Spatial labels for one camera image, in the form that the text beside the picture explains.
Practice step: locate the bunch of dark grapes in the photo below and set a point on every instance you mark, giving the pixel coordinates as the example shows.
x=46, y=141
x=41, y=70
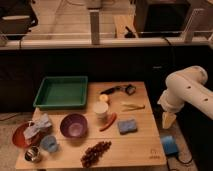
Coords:
x=92, y=154

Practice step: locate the wooden post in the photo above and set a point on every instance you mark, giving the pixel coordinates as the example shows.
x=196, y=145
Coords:
x=95, y=29

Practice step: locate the black handled utensil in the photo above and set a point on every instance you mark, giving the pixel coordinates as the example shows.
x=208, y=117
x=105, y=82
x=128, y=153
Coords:
x=128, y=89

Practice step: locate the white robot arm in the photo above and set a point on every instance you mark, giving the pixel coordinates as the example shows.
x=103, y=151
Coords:
x=185, y=86

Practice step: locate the green plastic tray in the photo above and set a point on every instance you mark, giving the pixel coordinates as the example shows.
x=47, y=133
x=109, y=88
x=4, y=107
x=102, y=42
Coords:
x=62, y=92

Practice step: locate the white cup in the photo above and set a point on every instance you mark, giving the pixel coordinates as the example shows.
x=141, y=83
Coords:
x=100, y=108

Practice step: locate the blue plastic cup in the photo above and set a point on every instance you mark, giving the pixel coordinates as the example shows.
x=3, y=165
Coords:
x=49, y=143

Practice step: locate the metal cup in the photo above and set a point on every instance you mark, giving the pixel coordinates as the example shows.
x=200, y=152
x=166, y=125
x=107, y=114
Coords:
x=33, y=154

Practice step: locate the blue sponge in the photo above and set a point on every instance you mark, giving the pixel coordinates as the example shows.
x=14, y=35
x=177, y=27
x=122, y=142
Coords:
x=127, y=126

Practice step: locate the yellow round fruit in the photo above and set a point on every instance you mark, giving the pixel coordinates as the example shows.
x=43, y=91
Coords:
x=104, y=98

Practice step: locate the red chili pepper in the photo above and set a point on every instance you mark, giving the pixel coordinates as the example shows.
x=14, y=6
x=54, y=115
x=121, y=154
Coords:
x=109, y=122

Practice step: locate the purple bowl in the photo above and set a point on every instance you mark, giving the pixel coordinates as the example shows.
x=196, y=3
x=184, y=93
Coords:
x=74, y=126

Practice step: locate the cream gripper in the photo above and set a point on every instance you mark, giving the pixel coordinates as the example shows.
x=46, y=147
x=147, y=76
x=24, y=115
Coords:
x=168, y=119

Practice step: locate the blue device on floor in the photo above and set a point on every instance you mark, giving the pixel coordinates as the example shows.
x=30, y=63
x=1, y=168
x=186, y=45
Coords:
x=169, y=145

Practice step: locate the grey blue cloth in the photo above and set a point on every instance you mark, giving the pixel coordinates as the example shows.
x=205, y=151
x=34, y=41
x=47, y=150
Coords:
x=39, y=125

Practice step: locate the red plate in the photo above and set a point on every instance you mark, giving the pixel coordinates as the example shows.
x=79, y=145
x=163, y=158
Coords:
x=19, y=140

